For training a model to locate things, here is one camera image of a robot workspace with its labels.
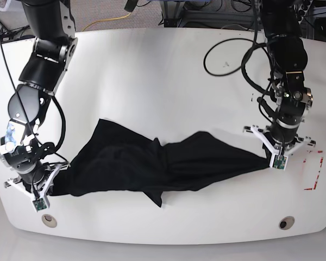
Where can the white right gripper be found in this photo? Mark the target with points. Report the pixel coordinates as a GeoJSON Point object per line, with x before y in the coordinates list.
{"type": "Point", "coordinates": [41, 187]}

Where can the right table cable grommet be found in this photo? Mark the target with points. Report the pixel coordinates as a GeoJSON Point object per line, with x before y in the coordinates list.
{"type": "Point", "coordinates": [286, 223]}

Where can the left table cable grommet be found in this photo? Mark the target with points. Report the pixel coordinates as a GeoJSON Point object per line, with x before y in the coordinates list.
{"type": "Point", "coordinates": [49, 221]}

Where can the aluminium frame post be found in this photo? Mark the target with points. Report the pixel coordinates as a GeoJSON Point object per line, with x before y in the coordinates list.
{"type": "Point", "coordinates": [171, 11]}

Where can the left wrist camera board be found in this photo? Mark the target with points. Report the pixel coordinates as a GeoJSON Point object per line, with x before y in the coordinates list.
{"type": "Point", "coordinates": [278, 161]}

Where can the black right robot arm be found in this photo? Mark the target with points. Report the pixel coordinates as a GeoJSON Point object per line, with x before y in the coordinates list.
{"type": "Point", "coordinates": [55, 42]}

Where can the white storage box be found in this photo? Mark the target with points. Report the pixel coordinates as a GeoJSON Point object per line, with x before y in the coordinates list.
{"type": "Point", "coordinates": [5, 5]}

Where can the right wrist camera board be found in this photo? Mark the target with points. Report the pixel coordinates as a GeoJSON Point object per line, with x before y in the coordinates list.
{"type": "Point", "coordinates": [40, 204]}

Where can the table cable grommet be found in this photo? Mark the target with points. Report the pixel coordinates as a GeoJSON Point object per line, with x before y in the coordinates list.
{"type": "Point", "coordinates": [286, 223]}
{"type": "Point", "coordinates": [49, 221]}

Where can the black T-shirt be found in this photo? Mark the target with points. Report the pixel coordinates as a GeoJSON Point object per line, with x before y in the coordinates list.
{"type": "Point", "coordinates": [118, 159]}

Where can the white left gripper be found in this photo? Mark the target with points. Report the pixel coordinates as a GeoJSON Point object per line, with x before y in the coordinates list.
{"type": "Point", "coordinates": [275, 148]}

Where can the black tripod stand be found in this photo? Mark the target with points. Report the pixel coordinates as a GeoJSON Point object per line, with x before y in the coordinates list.
{"type": "Point", "coordinates": [14, 26]}

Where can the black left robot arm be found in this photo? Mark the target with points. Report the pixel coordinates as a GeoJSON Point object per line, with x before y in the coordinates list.
{"type": "Point", "coordinates": [286, 100]}

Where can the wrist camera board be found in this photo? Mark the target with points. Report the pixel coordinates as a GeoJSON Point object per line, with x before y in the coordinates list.
{"type": "Point", "coordinates": [40, 204]}
{"type": "Point", "coordinates": [278, 161]}

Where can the red tape rectangle marking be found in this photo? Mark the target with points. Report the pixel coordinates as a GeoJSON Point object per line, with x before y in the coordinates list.
{"type": "Point", "coordinates": [311, 170]}

